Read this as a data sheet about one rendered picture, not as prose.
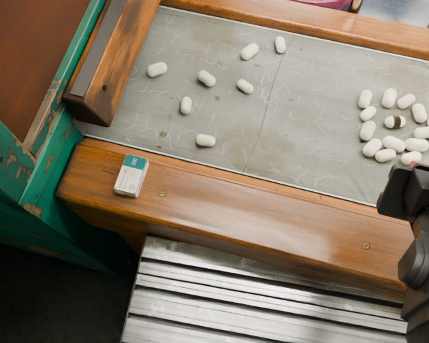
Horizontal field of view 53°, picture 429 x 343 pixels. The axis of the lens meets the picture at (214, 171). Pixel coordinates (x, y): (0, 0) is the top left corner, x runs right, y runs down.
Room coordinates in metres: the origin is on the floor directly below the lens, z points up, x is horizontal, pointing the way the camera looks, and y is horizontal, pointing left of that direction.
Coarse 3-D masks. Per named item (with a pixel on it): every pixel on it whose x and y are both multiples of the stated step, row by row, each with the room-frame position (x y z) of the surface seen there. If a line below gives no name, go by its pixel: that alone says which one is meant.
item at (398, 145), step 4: (388, 136) 0.31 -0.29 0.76; (384, 140) 0.30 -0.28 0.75; (388, 140) 0.30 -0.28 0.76; (392, 140) 0.30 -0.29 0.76; (396, 140) 0.30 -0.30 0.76; (400, 140) 0.30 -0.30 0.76; (384, 144) 0.29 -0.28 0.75; (388, 144) 0.29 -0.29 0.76; (392, 144) 0.29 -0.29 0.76; (396, 144) 0.29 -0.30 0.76; (400, 144) 0.29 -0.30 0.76; (404, 144) 0.29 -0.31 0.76; (388, 148) 0.29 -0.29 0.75; (392, 148) 0.29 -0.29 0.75; (396, 148) 0.28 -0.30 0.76; (400, 148) 0.28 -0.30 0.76
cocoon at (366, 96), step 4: (364, 92) 0.39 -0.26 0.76; (368, 92) 0.39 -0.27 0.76; (360, 96) 0.39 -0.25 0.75; (364, 96) 0.38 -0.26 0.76; (368, 96) 0.38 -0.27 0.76; (360, 100) 0.38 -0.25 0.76; (364, 100) 0.37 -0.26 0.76; (368, 100) 0.37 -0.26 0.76; (360, 104) 0.37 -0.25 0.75; (364, 104) 0.37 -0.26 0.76; (368, 104) 0.37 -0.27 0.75
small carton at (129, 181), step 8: (128, 160) 0.26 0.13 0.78; (136, 160) 0.26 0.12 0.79; (144, 160) 0.26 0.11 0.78; (128, 168) 0.25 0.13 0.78; (136, 168) 0.25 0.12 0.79; (144, 168) 0.25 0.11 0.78; (120, 176) 0.24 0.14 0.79; (128, 176) 0.24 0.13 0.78; (136, 176) 0.24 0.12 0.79; (144, 176) 0.24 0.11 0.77; (120, 184) 0.22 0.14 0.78; (128, 184) 0.22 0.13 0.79; (136, 184) 0.22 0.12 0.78; (120, 192) 0.21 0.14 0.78; (128, 192) 0.21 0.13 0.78; (136, 192) 0.21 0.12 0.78
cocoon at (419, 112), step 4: (416, 104) 0.37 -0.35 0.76; (420, 104) 0.36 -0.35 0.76; (412, 108) 0.36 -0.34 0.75; (416, 108) 0.36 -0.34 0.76; (420, 108) 0.36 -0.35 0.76; (416, 112) 0.35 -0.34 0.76; (420, 112) 0.35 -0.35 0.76; (424, 112) 0.35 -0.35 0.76; (416, 116) 0.34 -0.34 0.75; (420, 116) 0.34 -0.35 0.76; (424, 116) 0.34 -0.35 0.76; (416, 120) 0.34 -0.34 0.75; (420, 120) 0.34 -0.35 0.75; (424, 120) 0.34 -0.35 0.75
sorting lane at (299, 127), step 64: (192, 64) 0.47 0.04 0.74; (256, 64) 0.47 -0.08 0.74; (320, 64) 0.46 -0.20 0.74; (384, 64) 0.46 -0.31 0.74; (128, 128) 0.34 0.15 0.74; (192, 128) 0.34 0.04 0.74; (256, 128) 0.34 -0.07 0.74; (320, 128) 0.33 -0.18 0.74; (384, 128) 0.33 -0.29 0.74; (320, 192) 0.22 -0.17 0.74
